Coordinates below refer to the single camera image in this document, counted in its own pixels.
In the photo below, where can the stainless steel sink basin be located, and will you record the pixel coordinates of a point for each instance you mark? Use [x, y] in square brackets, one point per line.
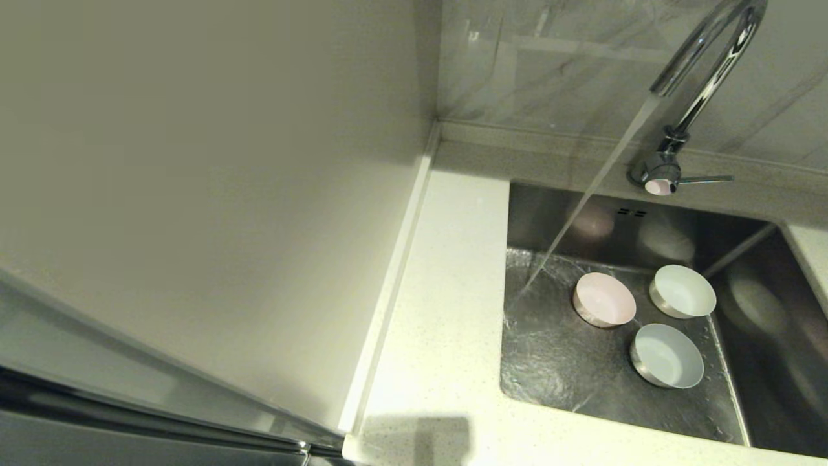
[550, 388]

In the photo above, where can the pale pink bowl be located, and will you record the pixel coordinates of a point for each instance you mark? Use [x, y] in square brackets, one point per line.
[603, 299]

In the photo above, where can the stainless steel appliance door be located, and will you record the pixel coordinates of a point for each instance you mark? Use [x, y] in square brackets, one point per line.
[97, 401]

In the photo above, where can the running water stream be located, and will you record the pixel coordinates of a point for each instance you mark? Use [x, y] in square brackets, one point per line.
[592, 188]

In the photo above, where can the white countertop upstand strip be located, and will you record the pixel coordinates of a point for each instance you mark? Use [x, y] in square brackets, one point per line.
[388, 291]

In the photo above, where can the chrome gooseneck faucet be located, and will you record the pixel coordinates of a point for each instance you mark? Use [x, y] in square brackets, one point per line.
[711, 71]

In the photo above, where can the pale blue bowl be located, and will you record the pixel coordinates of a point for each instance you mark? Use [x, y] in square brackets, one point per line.
[667, 356]

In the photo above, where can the white bowl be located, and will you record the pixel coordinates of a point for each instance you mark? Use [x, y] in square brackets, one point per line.
[683, 291]

